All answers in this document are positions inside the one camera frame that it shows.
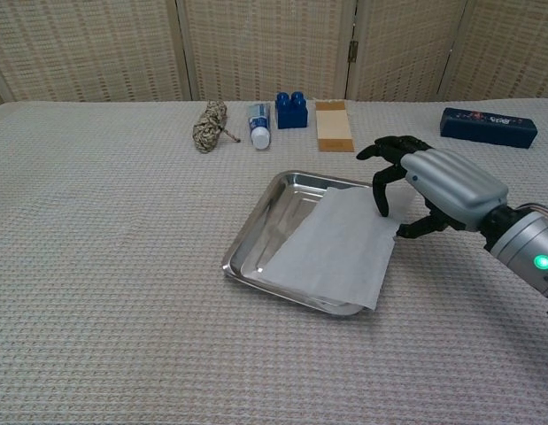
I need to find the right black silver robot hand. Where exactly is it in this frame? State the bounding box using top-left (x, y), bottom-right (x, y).
top-left (356, 135), bottom-right (510, 240)

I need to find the white paper sheet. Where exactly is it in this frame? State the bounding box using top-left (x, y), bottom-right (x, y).
top-left (255, 183), bottom-right (425, 311)

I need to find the dark blue box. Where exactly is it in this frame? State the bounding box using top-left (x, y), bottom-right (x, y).
top-left (439, 106), bottom-right (538, 150)

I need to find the metal tray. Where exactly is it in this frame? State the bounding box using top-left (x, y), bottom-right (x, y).
top-left (221, 170), bottom-right (376, 318)

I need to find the wooden block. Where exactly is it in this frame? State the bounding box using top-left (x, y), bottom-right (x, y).
top-left (314, 100), bottom-right (356, 153)

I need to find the blue toy building block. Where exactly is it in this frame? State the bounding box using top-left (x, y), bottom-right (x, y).
top-left (274, 90), bottom-right (309, 130)

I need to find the blue white toothpaste tube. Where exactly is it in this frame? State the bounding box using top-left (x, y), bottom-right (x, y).
top-left (247, 102), bottom-right (273, 151)

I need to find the beige woven folding screen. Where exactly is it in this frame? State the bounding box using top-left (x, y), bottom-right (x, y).
top-left (0, 0), bottom-right (548, 107)

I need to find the white woven tablecloth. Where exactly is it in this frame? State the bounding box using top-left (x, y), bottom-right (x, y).
top-left (0, 99), bottom-right (548, 425)

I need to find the coiled beige rope bundle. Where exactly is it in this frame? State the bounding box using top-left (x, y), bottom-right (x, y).
top-left (192, 99), bottom-right (242, 154)

